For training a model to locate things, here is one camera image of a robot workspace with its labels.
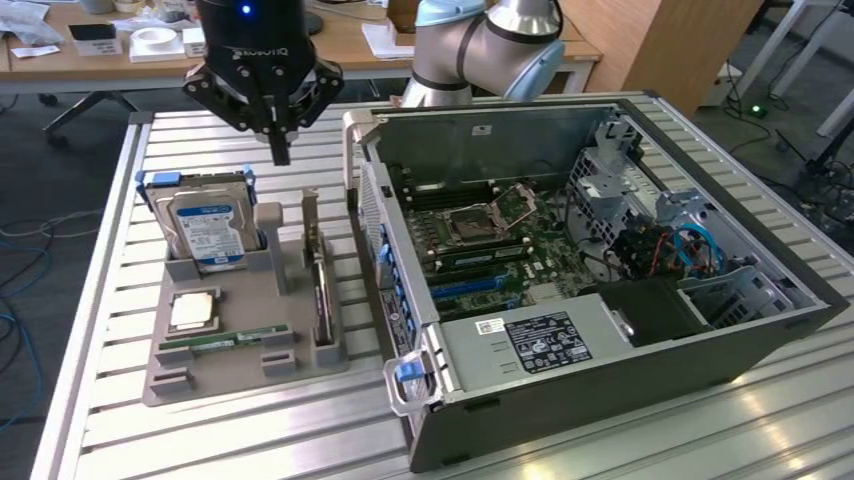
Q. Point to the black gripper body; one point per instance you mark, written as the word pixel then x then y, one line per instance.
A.
pixel 256 45

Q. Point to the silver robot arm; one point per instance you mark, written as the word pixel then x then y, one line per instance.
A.
pixel 467 45

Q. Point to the small white box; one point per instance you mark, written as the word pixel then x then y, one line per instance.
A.
pixel 194 47

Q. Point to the flat white box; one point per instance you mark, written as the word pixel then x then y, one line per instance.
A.
pixel 156 56

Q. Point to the stack of white papers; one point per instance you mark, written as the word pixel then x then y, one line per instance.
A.
pixel 383 45

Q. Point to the white tape roll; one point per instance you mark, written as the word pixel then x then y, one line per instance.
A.
pixel 136 40

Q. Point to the brown cardboard box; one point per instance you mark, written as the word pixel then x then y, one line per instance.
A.
pixel 400 20

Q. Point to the white box with black top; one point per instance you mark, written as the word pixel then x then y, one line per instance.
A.
pixel 100 47

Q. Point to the black wheeled desk leg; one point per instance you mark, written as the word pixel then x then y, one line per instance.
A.
pixel 80 107

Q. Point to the wooden desk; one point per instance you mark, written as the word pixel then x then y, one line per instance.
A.
pixel 80 67

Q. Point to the white bowl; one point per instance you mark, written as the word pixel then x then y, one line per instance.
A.
pixel 128 5

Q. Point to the grey cup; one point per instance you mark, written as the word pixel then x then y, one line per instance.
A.
pixel 96 6

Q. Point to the hard disk in blue caddy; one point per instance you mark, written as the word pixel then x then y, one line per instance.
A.
pixel 207 225

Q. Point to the white card with red print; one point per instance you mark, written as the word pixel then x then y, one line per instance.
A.
pixel 33 51

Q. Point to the clear plastic bag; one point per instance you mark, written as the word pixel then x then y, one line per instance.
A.
pixel 27 25

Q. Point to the CPU socket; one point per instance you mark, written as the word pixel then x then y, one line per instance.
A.
pixel 470 225

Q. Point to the metal socket cover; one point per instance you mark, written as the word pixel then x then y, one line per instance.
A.
pixel 534 205

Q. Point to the RAM stick with white label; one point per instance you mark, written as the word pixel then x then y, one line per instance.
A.
pixel 480 256

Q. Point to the grey plastic parts rack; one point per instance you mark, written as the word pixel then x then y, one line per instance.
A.
pixel 247 300

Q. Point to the silver CPU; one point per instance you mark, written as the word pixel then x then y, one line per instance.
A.
pixel 192 310

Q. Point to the blue expansion slot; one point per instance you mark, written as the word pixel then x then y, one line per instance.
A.
pixel 467 289

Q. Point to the perforated metal disk bay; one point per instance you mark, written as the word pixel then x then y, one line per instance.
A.
pixel 601 195

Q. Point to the green RAM stick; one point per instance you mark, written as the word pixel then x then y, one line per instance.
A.
pixel 220 339

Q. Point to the wooden cabinet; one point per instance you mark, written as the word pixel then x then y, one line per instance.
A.
pixel 667 50

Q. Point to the silver chipset heat sink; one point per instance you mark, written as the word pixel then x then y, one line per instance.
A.
pixel 547 294

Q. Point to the black power connector cluster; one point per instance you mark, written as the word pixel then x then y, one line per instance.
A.
pixel 630 252

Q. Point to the grey power supply unit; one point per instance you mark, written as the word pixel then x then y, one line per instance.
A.
pixel 480 360

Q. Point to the power strip with green light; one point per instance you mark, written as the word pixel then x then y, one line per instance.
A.
pixel 755 108

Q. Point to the slotted metal disk bay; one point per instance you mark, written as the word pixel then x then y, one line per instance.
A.
pixel 734 300

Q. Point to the open grey PC case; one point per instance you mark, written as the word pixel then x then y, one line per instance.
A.
pixel 601 415

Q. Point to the white desk frame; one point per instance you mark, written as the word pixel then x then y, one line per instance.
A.
pixel 765 47

